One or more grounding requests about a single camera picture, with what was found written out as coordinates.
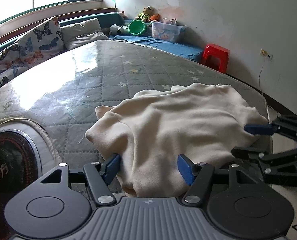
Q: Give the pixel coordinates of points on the long butterfly print cushion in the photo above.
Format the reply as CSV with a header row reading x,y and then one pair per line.
x,y
11,64

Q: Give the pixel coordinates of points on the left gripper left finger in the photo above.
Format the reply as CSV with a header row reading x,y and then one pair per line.
x,y
99,176

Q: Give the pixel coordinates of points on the black induction cooktop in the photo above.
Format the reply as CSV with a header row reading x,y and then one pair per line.
x,y
26,153

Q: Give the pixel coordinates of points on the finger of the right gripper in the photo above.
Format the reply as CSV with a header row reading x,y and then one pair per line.
x,y
263,128
260,156

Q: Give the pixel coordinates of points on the blue bench mattress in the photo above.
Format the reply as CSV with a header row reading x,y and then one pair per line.
x,y
186,51

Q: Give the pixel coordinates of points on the orange plush toy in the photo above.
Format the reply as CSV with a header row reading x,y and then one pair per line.
x,y
154,18

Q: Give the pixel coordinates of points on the green plastic basin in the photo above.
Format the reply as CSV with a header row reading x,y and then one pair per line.
x,y
137,27

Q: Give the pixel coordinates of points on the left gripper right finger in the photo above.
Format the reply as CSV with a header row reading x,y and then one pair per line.
x,y
198,177

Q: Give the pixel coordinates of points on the grey plush toy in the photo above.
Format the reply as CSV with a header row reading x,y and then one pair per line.
x,y
119,30

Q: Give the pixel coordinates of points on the teddy bear plush toy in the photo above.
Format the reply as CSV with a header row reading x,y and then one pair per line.
x,y
145,14

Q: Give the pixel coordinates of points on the beige cushion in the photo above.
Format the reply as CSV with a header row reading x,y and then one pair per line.
x,y
79,34

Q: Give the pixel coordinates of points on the cream sweatshirt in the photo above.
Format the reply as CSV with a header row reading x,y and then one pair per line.
x,y
150,131

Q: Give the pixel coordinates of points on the red plastic stool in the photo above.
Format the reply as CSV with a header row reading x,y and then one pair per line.
x,y
216,57

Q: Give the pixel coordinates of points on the clear plastic storage box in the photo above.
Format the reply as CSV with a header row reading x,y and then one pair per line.
x,y
167,32

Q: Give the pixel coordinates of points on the white wall socket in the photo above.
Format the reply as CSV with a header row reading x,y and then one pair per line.
x,y
266,55

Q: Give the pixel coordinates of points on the quilted grey star table cover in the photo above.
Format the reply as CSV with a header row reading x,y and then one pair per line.
x,y
62,93

